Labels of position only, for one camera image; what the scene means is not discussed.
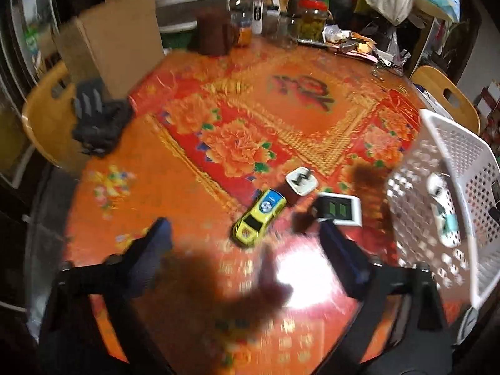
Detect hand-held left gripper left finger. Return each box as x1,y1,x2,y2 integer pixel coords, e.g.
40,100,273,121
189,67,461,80
39,219,174,375

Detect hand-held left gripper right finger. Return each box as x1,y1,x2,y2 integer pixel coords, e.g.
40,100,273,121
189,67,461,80
318,221,456,375

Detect white framed black device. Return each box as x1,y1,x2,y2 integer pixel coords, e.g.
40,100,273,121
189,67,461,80
312,194,363,227

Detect yellow toy car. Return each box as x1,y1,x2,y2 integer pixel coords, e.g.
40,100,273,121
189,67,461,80
232,188,288,248

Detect teal and white small gadget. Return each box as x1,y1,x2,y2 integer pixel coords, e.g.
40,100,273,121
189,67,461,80
432,203,462,248

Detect white perforated plastic basket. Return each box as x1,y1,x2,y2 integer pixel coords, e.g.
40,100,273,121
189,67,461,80
385,108,500,308

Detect black gloves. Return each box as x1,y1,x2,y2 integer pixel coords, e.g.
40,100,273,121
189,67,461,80
71,79,135,157

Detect red floral tablecloth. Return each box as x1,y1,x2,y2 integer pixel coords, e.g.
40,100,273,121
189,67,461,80
64,33,475,375

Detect wooden chair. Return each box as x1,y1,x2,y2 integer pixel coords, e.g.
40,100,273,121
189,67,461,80
21,60,92,173
410,66,481,135

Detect white and blue paper bag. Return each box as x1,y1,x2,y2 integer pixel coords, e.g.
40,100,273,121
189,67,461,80
416,84,446,112

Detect open cardboard box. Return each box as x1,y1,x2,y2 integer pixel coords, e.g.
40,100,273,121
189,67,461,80
52,0,165,100

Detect brown mug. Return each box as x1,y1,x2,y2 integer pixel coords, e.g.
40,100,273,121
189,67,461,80
195,8,239,55

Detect small orange jar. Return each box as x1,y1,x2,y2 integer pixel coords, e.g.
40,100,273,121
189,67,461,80
232,12,254,48

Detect empty glass jar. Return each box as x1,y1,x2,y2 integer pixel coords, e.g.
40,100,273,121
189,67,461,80
266,10,293,45

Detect glass jar of pickles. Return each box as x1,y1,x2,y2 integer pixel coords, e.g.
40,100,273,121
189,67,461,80
289,0,331,42

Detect white bottle with black label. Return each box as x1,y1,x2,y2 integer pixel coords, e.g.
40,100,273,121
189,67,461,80
251,0,264,35

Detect dark mirrored cabinet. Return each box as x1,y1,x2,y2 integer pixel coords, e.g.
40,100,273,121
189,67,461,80
0,0,79,188

